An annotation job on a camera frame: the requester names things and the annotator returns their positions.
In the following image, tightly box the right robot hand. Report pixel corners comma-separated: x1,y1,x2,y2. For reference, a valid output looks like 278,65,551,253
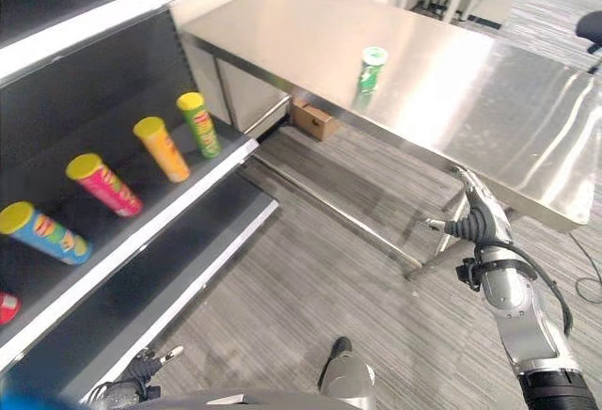
425,166,515,246

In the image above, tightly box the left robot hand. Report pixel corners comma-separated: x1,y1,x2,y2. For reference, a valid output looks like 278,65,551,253
122,345,184,388

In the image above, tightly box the stainless steel table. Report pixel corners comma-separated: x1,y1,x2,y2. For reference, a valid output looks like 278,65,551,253
181,0,602,281

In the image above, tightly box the red chip can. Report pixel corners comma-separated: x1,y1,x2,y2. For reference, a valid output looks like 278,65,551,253
0,292,23,326

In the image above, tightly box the blue chip can yellow lid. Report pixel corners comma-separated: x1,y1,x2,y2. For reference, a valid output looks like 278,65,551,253
0,200,93,266

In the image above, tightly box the green chip can white lid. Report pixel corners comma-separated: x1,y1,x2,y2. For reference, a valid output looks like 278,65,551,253
356,45,390,96

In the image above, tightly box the pink chip can yellow lid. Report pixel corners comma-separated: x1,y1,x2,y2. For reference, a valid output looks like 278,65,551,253
65,153,144,218

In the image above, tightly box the black robot foot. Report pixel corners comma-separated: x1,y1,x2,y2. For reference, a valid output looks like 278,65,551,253
328,336,353,359

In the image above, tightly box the brown cardboard box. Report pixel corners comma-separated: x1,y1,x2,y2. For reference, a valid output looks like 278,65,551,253
290,102,341,142

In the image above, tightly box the silver robot leg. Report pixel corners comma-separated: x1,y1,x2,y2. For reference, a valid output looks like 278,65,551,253
317,352,377,410

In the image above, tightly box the orange chip can yellow lid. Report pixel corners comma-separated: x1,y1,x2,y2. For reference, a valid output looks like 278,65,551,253
132,116,192,184

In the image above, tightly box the black office chair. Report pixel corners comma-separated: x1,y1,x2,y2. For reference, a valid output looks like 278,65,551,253
576,10,602,55

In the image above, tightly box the green chip can yellow lid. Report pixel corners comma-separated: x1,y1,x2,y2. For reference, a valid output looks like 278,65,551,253
176,91,222,160

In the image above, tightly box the dark grey shelf unit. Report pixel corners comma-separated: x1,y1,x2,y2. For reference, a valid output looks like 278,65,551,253
0,0,282,410

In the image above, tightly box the black floor cable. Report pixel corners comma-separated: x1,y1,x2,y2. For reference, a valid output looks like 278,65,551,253
567,229,602,298

